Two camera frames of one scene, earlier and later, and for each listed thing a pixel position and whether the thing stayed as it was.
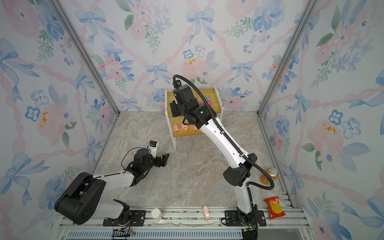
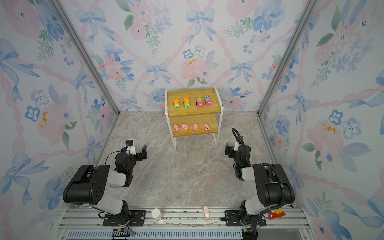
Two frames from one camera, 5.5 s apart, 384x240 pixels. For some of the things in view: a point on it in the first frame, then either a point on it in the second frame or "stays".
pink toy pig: x=176 y=128 stays
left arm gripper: x=164 y=160 to x=140 y=158
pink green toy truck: x=199 y=100 stays
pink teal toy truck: x=209 y=100 stays
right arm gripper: x=174 y=107 to x=231 y=150
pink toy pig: x=185 y=127 stays
